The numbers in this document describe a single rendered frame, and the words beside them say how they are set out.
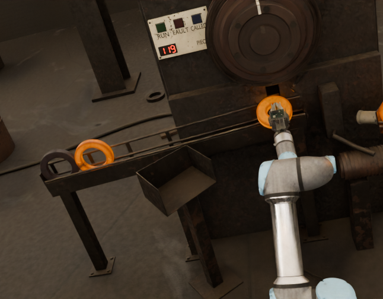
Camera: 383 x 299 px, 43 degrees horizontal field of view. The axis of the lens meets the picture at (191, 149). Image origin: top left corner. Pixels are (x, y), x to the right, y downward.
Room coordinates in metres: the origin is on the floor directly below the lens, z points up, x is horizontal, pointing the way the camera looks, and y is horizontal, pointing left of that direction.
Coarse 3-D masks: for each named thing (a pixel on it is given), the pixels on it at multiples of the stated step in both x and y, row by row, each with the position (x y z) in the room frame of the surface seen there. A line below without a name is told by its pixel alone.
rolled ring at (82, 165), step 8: (80, 144) 2.10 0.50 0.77; (88, 144) 2.07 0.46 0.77; (96, 144) 2.07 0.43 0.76; (104, 144) 2.08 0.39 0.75; (80, 152) 2.08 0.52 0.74; (104, 152) 2.06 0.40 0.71; (112, 152) 2.08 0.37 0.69; (80, 160) 2.08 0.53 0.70; (112, 160) 2.06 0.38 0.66; (80, 168) 2.09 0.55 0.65; (88, 168) 2.08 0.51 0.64
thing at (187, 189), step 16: (160, 160) 1.83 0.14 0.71; (176, 160) 1.86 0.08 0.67; (192, 160) 1.87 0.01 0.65; (208, 160) 1.72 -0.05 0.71; (144, 176) 1.79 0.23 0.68; (160, 176) 1.82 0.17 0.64; (176, 176) 1.85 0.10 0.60; (192, 176) 1.80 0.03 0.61; (208, 176) 1.76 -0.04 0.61; (144, 192) 1.77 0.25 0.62; (160, 192) 1.77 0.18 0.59; (176, 192) 1.73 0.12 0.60; (192, 192) 1.69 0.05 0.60; (160, 208) 1.64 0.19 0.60; (176, 208) 1.63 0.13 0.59; (192, 208) 1.72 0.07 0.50; (192, 224) 1.72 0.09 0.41; (208, 240) 1.73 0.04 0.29; (208, 256) 1.72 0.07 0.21; (208, 272) 1.72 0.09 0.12; (224, 272) 1.80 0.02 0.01; (208, 288) 1.72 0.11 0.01; (224, 288) 1.69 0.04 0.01
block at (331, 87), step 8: (320, 88) 1.89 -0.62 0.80; (328, 88) 1.86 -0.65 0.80; (336, 88) 1.84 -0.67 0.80; (320, 96) 1.87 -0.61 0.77; (328, 96) 1.84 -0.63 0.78; (336, 96) 1.83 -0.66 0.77; (320, 104) 1.91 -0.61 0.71; (328, 104) 1.84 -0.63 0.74; (336, 104) 1.83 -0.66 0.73; (328, 112) 1.84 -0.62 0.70; (336, 112) 1.83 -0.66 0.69; (328, 120) 1.84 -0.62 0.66; (336, 120) 1.83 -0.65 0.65; (328, 128) 1.84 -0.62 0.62; (336, 128) 1.83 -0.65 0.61; (328, 136) 1.84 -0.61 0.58
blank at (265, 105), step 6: (270, 96) 1.96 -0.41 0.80; (276, 96) 1.95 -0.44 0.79; (264, 102) 1.95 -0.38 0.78; (270, 102) 1.94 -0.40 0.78; (276, 102) 1.93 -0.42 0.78; (282, 102) 1.92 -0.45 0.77; (288, 102) 1.91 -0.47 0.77; (258, 108) 1.93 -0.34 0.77; (264, 108) 1.92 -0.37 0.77; (270, 108) 1.94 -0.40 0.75; (288, 108) 1.88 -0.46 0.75; (258, 114) 1.91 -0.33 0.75; (264, 114) 1.90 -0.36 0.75; (258, 120) 1.90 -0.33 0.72; (264, 120) 1.87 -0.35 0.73
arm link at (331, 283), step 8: (328, 280) 1.08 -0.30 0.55; (336, 280) 1.07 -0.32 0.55; (312, 288) 1.08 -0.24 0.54; (320, 288) 1.05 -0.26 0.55; (328, 288) 1.05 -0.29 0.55; (336, 288) 1.04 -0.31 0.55; (344, 288) 1.03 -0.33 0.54; (352, 288) 1.03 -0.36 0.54; (312, 296) 1.04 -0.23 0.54; (320, 296) 1.02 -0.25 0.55; (328, 296) 1.02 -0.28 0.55; (336, 296) 1.01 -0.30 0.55; (344, 296) 1.00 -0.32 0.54; (352, 296) 1.00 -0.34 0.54
